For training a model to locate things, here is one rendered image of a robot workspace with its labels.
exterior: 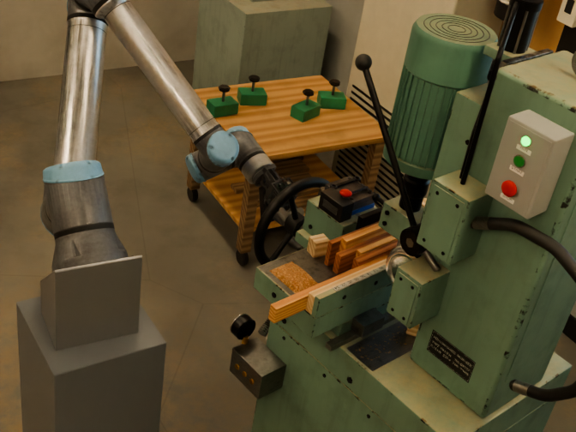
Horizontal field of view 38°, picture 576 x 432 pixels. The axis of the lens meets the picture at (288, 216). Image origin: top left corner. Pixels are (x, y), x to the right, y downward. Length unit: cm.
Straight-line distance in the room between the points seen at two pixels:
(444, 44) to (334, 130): 174
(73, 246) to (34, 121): 227
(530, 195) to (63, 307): 116
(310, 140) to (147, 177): 95
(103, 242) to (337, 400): 68
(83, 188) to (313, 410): 78
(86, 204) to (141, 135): 214
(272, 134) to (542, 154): 193
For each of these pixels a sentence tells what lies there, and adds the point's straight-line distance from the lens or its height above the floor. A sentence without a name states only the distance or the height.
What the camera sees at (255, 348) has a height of 62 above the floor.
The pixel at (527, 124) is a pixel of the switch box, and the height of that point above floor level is 148.
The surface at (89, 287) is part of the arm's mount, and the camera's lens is 213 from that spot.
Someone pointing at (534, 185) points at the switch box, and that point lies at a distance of 152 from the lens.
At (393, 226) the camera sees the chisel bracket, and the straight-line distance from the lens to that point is 197.
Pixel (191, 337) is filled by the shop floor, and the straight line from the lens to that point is 309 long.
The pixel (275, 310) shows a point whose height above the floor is 94.
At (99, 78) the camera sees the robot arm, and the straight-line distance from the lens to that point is 246.
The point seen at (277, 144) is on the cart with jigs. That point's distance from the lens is 323.
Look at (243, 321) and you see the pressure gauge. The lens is 213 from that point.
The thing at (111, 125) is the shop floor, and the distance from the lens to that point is 434.
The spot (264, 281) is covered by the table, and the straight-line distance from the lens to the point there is 195.
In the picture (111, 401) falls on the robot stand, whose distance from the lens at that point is 232.
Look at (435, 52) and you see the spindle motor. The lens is 171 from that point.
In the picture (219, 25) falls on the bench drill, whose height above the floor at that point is 56.
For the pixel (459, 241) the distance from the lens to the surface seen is 164.
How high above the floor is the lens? 209
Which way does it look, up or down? 34 degrees down
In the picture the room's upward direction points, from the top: 10 degrees clockwise
